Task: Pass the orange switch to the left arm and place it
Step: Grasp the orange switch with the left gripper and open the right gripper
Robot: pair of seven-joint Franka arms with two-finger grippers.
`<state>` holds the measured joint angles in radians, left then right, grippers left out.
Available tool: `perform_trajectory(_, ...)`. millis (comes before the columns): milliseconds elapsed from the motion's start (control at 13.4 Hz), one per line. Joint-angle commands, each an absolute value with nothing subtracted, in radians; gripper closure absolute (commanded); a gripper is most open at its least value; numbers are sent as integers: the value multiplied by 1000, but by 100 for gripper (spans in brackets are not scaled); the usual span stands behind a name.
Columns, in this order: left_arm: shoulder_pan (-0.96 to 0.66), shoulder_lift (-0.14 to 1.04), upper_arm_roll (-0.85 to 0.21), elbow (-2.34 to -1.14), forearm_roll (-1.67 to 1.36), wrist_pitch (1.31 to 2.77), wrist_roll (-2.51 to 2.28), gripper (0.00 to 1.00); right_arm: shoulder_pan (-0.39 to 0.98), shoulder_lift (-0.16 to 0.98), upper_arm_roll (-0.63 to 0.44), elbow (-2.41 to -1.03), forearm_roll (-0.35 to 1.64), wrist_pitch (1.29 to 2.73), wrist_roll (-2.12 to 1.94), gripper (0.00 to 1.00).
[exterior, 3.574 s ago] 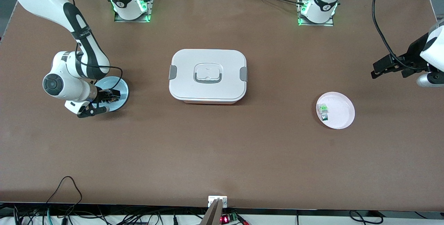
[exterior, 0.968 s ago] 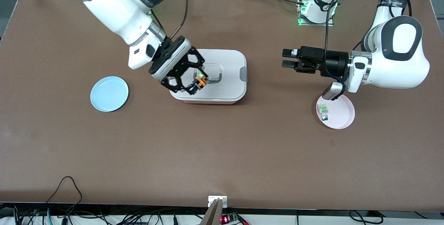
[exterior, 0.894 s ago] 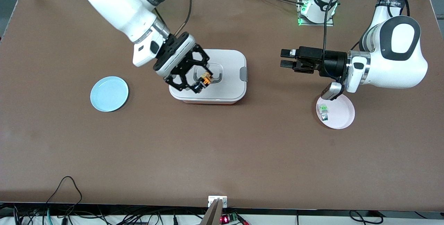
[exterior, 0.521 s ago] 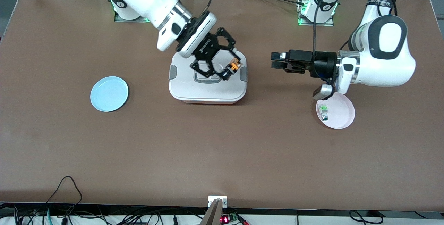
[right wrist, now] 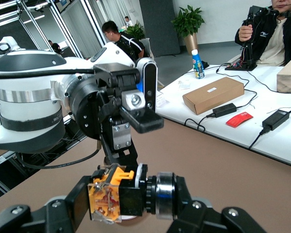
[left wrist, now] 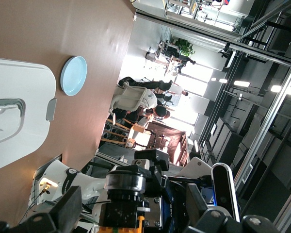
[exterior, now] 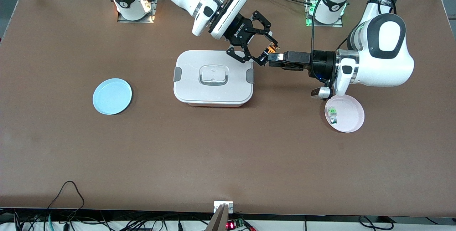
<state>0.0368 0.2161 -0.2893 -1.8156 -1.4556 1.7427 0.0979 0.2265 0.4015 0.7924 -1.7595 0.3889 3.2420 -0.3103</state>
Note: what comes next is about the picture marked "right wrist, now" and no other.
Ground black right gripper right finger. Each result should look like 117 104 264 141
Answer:
167 176 267 233

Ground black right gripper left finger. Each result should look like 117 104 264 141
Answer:
0 176 92 233

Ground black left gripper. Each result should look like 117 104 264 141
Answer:
69 69 164 168

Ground orange push-button switch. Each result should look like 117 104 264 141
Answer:
87 163 178 225

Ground brown cardboard box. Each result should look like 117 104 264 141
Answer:
182 77 245 116

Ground clear plastic bag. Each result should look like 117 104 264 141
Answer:
177 79 192 91

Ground man in black striped shirt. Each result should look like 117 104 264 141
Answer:
101 20 146 61

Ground white blue drink bottle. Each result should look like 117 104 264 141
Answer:
191 49 206 80

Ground small black power adapter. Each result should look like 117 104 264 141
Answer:
212 102 238 118

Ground small green leafy plant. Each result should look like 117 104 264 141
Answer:
125 20 146 41

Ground red card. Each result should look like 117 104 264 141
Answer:
225 111 254 128

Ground white side table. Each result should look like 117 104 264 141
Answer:
156 63 291 170

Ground dark grey partition panel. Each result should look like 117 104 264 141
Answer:
138 0 181 58

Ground distant person dark clothes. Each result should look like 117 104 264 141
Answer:
48 40 64 55

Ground potted plant gold pot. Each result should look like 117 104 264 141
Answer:
171 4 206 56

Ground large black power adapter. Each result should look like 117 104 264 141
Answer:
261 109 291 132

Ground wooden block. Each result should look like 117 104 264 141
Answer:
276 50 291 94

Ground black camera cable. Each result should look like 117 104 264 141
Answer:
16 148 100 170

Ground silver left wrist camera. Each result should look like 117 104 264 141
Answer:
135 57 159 115

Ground black power adapter cord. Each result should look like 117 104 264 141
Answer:
248 128 267 150

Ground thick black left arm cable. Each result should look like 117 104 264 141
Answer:
0 68 96 80

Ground black teleoperation handle stand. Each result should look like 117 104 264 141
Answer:
225 5 281 72

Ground aluminium frame structure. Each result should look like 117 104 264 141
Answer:
0 0 88 59

